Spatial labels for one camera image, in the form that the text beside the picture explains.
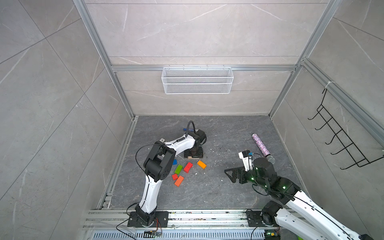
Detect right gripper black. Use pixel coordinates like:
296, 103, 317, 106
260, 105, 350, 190
224, 164, 269, 190

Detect red arch block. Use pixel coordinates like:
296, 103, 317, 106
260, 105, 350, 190
183, 162, 193, 173

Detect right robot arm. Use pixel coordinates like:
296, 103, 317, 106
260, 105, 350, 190
225, 151, 371, 240

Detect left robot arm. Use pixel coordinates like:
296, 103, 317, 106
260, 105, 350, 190
134, 121, 207, 227

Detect yellow-orange rectangular block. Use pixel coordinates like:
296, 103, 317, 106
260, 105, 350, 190
197, 161, 207, 169

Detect green rectangular block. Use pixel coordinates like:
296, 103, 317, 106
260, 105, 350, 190
175, 165, 183, 175

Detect small red cube block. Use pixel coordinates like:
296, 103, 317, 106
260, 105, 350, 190
172, 174, 179, 181

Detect orange rectangular block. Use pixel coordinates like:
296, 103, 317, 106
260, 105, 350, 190
175, 176, 184, 187

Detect glitter purple tube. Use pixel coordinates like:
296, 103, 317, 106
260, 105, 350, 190
252, 134, 276, 164

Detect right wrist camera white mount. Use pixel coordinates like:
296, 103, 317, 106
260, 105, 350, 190
239, 150, 252, 172

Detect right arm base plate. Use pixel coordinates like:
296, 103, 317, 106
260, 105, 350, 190
245, 209, 271, 227

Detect aluminium mounting rail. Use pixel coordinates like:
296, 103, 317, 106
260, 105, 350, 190
82, 209, 304, 232

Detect white perforated cable tray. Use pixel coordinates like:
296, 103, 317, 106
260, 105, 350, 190
91, 229, 266, 240

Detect white wire mesh basket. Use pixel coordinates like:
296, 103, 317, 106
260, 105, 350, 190
161, 67, 234, 95

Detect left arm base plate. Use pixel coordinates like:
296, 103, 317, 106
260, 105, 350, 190
127, 211, 169, 228

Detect black wire hook rack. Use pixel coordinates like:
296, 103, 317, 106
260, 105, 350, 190
308, 89, 384, 170

